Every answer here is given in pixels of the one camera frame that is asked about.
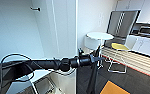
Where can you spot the white lower kitchen cabinets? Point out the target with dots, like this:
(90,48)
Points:
(147,45)

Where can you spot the dark tall appliance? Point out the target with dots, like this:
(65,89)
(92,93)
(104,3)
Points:
(124,23)

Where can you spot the dark clothes rail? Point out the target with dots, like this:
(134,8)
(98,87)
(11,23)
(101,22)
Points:
(36,8)

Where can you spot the pale wooden slatted bench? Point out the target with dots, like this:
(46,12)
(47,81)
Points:
(141,63)

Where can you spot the white upper kitchen cabinets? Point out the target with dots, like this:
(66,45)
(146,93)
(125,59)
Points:
(147,10)

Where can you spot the white kitchen cabinets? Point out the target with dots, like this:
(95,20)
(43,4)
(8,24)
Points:
(147,45)
(147,10)

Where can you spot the yellow chair chrome legs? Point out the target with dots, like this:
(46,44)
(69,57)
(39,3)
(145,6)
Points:
(119,46)

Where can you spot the white wardrobe door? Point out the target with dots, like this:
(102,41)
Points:
(64,33)

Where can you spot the white wardrobe carcass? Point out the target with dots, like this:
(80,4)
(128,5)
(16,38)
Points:
(11,26)

